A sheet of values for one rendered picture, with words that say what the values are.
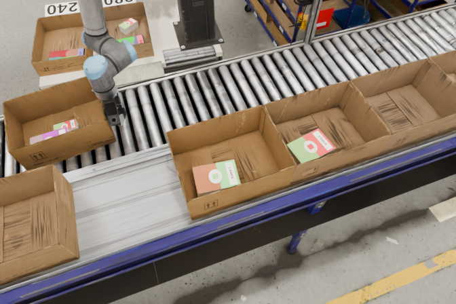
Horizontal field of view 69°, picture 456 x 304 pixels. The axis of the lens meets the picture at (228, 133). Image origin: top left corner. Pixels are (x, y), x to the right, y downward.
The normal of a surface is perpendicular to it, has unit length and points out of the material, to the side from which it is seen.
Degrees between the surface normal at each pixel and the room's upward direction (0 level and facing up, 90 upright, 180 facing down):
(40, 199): 1
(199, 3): 90
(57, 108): 89
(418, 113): 1
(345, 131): 1
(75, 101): 89
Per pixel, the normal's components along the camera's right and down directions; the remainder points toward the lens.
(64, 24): 0.23, 0.79
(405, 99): 0.02, -0.58
